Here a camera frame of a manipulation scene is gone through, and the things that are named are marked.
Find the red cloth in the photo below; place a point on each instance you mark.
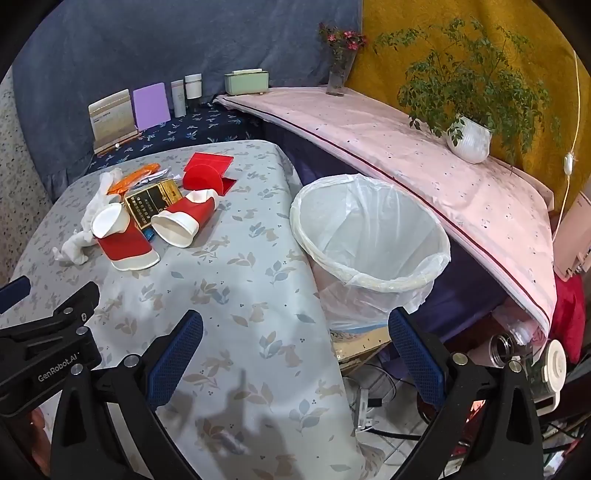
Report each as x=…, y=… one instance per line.
x=565, y=314

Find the small blue wrapper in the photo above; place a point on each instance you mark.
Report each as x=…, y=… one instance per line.
x=147, y=234

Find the blue-grey blanket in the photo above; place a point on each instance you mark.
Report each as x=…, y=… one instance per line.
x=138, y=46

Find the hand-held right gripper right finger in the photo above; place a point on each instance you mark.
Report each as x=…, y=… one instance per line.
x=415, y=360

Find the narrow orange wrapper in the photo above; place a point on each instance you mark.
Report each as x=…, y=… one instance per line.
x=134, y=177

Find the speckled grey cloth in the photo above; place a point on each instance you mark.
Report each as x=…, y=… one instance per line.
x=14, y=138

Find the navy floral cloth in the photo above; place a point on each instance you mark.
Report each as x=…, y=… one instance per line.
x=207, y=122

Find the red paper cup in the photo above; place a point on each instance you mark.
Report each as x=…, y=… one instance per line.
x=184, y=221
x=122, y=244

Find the white cosmetic tube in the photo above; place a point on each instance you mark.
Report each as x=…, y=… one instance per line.
x=178, y=99

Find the green tissue box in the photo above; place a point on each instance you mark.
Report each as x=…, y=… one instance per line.
x=246, y=82

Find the yellow blanket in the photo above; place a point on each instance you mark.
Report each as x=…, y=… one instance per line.
x=508, y=37

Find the purple card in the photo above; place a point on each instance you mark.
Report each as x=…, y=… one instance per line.
x=150, y=106

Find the crumpled white tissue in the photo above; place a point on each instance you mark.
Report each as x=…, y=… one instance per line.
x=87, y=217

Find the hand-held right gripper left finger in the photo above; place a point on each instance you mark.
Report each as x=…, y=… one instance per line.
x=178, y=357

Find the white paper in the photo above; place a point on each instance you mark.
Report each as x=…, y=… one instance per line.
x=161, y=174

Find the green plant in white pot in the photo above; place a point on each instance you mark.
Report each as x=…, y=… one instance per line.
x=471, y=141

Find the white power strip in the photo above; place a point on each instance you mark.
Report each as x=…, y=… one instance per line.
x=364, y=406

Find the glass vase with pink flowers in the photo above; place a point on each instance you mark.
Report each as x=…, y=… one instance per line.
x=338, y=74

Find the gold cigarette box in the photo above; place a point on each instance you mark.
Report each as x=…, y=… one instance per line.
x=152, y=203

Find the desk calendar on wooden stand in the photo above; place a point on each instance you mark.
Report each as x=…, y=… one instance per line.
x=113, y=117

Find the grey floral tablecloth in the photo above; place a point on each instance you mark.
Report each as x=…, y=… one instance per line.
x=231, y=277

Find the pink speckled cloth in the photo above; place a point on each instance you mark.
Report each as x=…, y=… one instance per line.
x=392, y=138

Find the red curved cardboard box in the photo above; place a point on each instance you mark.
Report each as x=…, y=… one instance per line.
x=203, y=180

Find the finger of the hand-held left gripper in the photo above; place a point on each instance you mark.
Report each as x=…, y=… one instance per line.
x=14, y=293
x=64, y=314

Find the glass bottle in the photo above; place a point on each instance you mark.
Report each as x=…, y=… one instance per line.
x=501, y=346

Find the white and black bottle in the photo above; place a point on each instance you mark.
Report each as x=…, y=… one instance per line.
x=193, y=90

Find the pink appliance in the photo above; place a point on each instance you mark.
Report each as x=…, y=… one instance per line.
x=575, y=249

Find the white plastic-lined waste bin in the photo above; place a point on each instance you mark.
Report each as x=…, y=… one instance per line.
x=369, y=230

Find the red cardboard sheet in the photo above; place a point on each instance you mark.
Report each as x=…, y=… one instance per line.
x=210, y=161

